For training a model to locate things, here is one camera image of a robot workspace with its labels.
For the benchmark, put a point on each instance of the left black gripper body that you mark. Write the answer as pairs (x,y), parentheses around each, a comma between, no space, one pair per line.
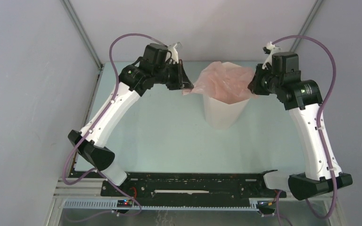
(171,74)

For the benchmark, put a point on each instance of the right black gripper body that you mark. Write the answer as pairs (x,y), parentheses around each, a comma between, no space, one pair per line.
(265,82)

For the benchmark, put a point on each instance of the pink plastic trash bag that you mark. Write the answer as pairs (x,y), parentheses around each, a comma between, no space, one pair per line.
(225,82)

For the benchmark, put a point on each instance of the white paper trash bin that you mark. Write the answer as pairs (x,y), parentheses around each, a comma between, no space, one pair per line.
(220,115)

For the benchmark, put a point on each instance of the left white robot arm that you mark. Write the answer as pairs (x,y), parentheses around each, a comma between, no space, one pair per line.
(90,141)

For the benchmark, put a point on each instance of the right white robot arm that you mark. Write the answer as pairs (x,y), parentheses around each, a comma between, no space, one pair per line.
(322,172)

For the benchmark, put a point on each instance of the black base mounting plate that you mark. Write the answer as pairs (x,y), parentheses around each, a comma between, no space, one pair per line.
(190,189)

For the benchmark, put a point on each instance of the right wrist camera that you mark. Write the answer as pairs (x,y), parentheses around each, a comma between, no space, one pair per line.
(270,49)

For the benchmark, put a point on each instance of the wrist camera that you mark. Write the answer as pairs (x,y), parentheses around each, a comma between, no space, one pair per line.
(270,49)
(173,48)

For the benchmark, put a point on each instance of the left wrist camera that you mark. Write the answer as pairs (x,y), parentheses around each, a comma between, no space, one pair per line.
(173,48)

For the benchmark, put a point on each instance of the white slotted cable duct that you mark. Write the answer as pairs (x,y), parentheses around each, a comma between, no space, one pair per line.
(112,204)

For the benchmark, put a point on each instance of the aluminium frame rail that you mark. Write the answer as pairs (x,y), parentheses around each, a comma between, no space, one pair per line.
(90,188)

